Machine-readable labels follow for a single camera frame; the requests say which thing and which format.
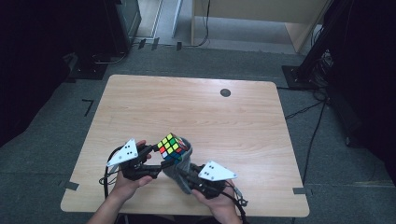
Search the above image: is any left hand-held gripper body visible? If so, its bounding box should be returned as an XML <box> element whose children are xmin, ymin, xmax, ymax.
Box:
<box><xmin>106</xmin><ymin>138</ymin><xmax>163</xmax><ymax>182</ymax></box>

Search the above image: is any looped black floor cable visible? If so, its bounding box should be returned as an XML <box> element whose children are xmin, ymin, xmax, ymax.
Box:
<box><xmin>92</xmin><ymin>50</ymin><xmax>129</xmax><ymax>65</ymax></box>

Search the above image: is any left hand-held gripper cable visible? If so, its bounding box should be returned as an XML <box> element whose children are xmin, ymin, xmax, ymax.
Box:
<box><xmin>98</xmin><ymin>146</ymin><xmax>124</xmax><ymax>201</ymax></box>

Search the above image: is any multicoloured puzzle cube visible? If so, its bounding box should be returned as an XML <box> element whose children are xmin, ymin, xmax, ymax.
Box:
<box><xmin>156</xmin><ymin>133</ymin><xmax>190</xmax><ymax>163</ymax></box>

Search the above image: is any black stand base plate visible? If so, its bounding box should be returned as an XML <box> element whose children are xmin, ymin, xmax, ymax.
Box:
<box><xmin>66</xmin><ymin>52</ymin><xmax>109</xmax><ymax>81</ymax></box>

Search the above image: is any grey fluffy cloth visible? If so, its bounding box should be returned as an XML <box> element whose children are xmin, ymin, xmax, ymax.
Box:
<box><xmin>162</xmin><ymin>138</ymin><xmax>204</xmax><ymax>196</ymax></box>

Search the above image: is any long black floor cable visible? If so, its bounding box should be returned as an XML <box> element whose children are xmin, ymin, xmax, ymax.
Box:
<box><xmin>302</xmin><ymin>99</ymin><xmax>328</xmax><ymax>186</ymax></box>

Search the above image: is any person's right hand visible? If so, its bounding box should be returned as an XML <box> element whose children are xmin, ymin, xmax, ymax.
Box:
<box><xmin>191</xmin><ymin>179</ymin><xmax>241</xmax><ymax>222</ymax></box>

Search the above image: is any person's dark clothing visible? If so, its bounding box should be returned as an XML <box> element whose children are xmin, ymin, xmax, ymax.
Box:
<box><xmin>116</xmin><ymin>215</ymin><xmax>219</xmax><ymax>224</ymax></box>

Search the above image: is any short black floor cable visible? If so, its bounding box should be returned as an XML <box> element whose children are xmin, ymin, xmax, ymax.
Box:
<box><xmin>284</xmin><ymin>100</ymin><xmax>326</xmax><ymax>120</ymax></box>

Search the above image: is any hand-held gripper cable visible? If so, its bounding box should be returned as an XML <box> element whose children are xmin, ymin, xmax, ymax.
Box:
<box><xmin>223</xmin><ymin>181</ymin><xmax>250</xmax><ymax>224</ymax></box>
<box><xmin>98</xmin><ymin>146</ymin><xmax>124</xmax><ymax>201</ymax></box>

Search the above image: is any dark curtain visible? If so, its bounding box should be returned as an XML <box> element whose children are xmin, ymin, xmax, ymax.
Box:
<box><xmin>0</xmin><ymin>0</ymin><xmax>110</xmax><ymax>147</ymax></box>
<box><xmin>323</xmin><ymin>0</ymin><xmax>396</xmax><ymax>185</ymax></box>

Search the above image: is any black metal stand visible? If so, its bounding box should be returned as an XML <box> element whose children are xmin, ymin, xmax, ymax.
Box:
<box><xmin>281</xmin><ymin>0</ymin><xmax>344</xmax><ymax>91</ymax></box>

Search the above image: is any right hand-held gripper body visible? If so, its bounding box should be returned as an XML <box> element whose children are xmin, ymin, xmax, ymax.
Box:
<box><xmin>185</xmin><ymin>160</ymin><xmax>238</xmax><ymax>200</ymax></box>

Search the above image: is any right hand-held gripper cable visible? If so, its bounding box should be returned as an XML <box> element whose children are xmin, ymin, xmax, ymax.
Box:
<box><xmin>223</xmin><ymin>181</ymin><xmax>250</xmax><ymax>224</ymax></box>

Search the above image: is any black cabinet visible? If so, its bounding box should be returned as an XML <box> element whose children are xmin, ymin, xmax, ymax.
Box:
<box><xmin>104</xmin><ymin>0</ymin><xmax>143</xmax><ymax>55</ymax></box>

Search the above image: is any person's left hand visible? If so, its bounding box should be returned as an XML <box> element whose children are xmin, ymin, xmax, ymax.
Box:
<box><xmin>110</xmin><ymin>139</ymin><xmax>153</xmax><ymax>203</ymax></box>

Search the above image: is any black hanging cable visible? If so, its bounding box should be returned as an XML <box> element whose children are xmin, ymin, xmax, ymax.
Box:
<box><xmin>186</xmin><ymin>0</ymin><xmax>212</xmax><ymax>49</ymax></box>

